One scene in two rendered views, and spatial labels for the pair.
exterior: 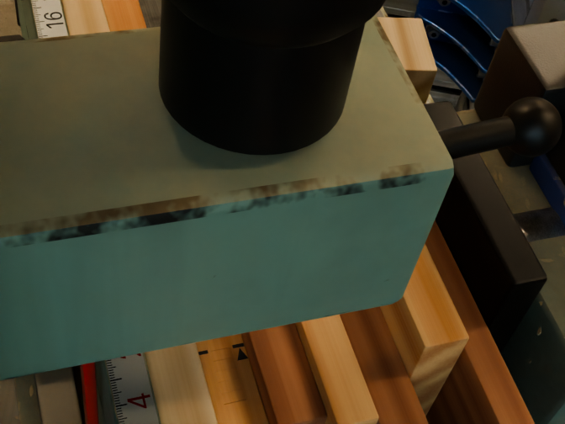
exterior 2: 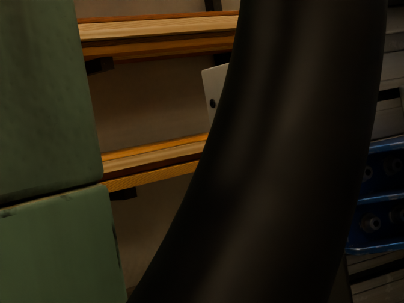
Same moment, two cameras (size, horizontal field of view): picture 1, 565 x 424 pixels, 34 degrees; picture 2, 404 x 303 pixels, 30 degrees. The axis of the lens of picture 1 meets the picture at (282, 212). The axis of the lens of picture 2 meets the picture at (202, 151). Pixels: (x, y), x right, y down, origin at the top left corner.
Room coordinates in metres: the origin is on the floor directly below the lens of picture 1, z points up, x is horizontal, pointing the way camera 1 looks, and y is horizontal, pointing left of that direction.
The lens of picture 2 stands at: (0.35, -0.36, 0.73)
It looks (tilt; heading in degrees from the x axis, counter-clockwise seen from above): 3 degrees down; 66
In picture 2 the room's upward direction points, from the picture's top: 10 degrees counter-clockwise
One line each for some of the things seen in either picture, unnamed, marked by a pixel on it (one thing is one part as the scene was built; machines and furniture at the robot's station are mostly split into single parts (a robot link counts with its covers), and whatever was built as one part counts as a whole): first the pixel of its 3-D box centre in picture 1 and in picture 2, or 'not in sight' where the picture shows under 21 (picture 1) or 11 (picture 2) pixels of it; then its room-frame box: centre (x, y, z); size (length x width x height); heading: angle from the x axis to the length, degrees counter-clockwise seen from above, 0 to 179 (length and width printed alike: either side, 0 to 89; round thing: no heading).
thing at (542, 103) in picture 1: (470, 135); not in sight; (0.22, -0.05, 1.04); 0.06 x 0.02 x 0.02; 116
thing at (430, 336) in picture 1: (348, 216); not in sight; (0.26, -0.03, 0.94); 0.17 x 0.02 x 0.07; 26
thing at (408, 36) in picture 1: (391, 72); not in sight; (0.37, -0.04, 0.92); 0.04 x 0.03 x 0.04; 15
